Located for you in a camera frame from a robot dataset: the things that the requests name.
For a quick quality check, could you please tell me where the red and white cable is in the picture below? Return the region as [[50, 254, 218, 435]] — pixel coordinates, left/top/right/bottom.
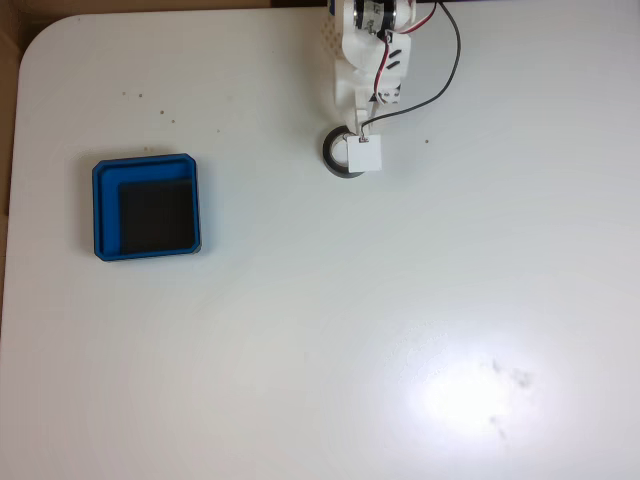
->
[[370, 0, 440, 105]]

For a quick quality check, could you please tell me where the black tape roll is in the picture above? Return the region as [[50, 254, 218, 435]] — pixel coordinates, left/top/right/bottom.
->
[[321, 125, 369, 180]]

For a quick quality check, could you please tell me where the black cable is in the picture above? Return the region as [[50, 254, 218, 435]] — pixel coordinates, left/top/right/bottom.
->
[[359, 0, 462, 142]]

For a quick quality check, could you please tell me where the blue box with black bottom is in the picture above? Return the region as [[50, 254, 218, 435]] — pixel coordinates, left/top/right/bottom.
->
[[91, 152, 204, 264]]

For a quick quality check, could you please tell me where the white perforated base plate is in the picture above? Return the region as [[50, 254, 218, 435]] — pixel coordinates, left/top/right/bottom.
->
[[319, 10, 347, 62]]

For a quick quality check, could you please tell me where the white square camera box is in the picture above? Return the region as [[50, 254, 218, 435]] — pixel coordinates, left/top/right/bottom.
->
[[345, 133, 385, 176]]

